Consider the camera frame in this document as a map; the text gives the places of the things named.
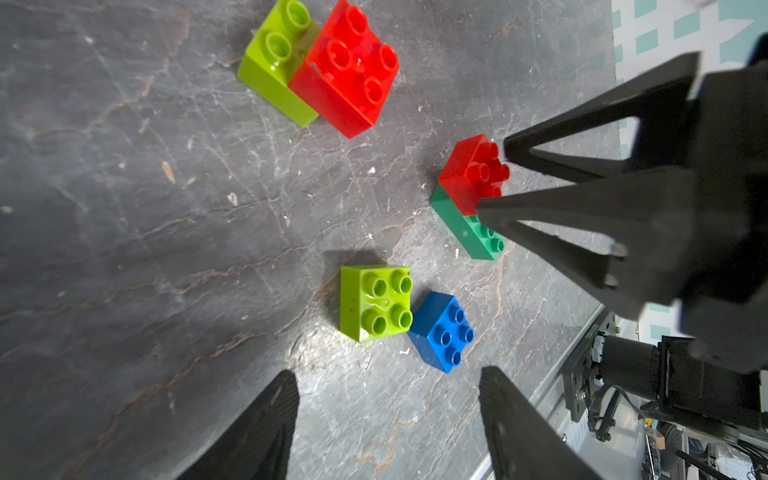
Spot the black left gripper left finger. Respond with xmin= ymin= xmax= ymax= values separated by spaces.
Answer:
xmin=180 ymin=370 xmax=300 ymax=479

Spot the red lego brick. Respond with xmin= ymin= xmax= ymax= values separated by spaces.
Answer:
xmin=439 ymin=134 xmax=510 ymax=216
xmin=289 ymin=0 xmax=400 ymax=139

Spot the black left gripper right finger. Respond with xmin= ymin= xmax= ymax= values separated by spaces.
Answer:
xmin=479 ymin=366 xmax=599 ymax=480

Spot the lime lego brick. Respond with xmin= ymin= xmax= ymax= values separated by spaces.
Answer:
xmin=339 ymin=265 xmax=414 ymax=343
xmin=237 ymin=0 xmax=321 ymax=128

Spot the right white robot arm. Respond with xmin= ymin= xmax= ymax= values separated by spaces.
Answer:
xmin=477 ymin=38 xmax=767 ymax=434

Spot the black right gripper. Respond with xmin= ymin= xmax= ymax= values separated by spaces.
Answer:
xmin=475 ymin=32 xmax=768 ymax=376

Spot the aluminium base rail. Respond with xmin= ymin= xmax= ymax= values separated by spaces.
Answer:
xmin=472 ymin=306 xmax=656 ymax=479

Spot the blue lego brick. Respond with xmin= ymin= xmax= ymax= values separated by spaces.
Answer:
xmin=408 ymin=291 xmax=475 ymax=374

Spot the green long lego brick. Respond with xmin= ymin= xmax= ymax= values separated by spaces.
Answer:
xmin=430 ymin=184 xmax=505 ymax=261

